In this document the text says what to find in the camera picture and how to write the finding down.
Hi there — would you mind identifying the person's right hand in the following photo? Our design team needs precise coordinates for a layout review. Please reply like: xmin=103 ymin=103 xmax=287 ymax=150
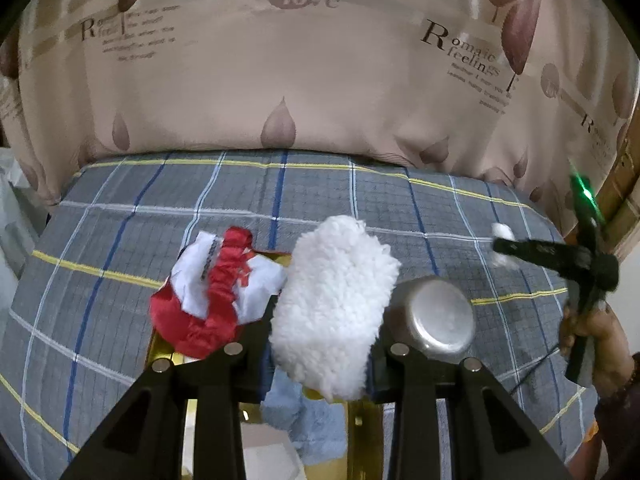
xmin=559 ymin=302 xmax=632 ymax=386

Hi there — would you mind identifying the grey plaid bedsheet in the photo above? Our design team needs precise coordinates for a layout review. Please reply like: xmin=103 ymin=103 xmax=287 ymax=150
xmin=0 ymin=149 xmax=601 ymax=480

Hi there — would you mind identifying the person's right forearm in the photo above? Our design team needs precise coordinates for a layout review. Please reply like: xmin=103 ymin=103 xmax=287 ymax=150
xmin=592 ymin=352 xmax=640 ymax=480

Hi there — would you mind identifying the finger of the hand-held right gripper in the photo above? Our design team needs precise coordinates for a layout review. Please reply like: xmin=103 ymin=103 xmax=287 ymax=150
xmin=492 ymin=237 xmax=578 ymax=273

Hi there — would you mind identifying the black cable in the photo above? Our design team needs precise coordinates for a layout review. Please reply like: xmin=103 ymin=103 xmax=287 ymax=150
xmin=510 ymin=347 xmax=568 ymax=396

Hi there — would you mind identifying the red and white cloth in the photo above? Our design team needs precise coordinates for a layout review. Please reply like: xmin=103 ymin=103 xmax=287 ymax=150
xmin=150 ymin=226 xmax=287 ymax=360

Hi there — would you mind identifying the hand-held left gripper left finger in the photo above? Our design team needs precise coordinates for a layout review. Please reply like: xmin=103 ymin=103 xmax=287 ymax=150
xmin=60 ymin=295 xmax=281 ymax=480

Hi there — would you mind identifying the white fluffy cloth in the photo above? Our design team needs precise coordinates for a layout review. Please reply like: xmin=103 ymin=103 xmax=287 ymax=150
xmin=270 ymin=215 xmax=402 ymax=403

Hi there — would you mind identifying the beige leaf print curtain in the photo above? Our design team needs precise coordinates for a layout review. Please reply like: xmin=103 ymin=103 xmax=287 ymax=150
xmin=0 ymin=0 xmax=640 ymax=241

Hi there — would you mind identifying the small white cloth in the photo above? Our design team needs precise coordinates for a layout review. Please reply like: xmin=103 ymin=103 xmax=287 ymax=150
xmin=490 ymin=222 xmax=517 ymax=267

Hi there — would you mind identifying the red tin box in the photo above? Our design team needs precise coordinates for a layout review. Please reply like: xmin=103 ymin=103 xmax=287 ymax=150
xmin=145 ymin=250 xmax=386 ymax=480

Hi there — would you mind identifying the steel bowl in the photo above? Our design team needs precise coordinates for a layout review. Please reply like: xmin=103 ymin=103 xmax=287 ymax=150
xmin=382 ymin=276 xmax=476 ymax=361

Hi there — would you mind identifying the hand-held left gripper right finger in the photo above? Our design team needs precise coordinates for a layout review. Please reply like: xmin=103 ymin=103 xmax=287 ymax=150
xmin=367 ymin=332 xmax=573 ymax=480

